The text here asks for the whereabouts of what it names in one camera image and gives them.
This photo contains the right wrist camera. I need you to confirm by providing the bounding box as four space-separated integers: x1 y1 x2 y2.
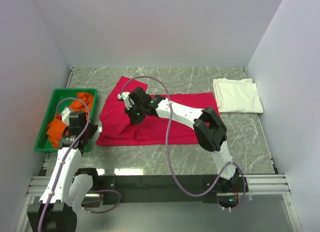
118 92 130 101

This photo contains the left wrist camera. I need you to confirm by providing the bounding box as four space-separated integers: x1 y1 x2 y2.
56 106 73 126

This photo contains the pink t shirt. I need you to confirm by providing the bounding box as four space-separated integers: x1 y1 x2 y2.
95 76 220 146

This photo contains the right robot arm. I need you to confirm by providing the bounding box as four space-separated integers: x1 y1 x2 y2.
118 87 240 193

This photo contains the folded white t shirt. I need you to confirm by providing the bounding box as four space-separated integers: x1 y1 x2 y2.
213 78 264 114

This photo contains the green plastic bin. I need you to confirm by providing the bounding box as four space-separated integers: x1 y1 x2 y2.
34 88 98 153

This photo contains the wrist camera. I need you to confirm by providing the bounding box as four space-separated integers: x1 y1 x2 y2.
118 92 130 101
56 106 73 126

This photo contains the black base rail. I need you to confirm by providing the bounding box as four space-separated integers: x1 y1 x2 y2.
89 175 249 205

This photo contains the orange t shirt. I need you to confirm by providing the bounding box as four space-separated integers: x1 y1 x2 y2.
46 92 94 149

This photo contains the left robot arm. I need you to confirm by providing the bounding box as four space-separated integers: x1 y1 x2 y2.
27 111 100 232

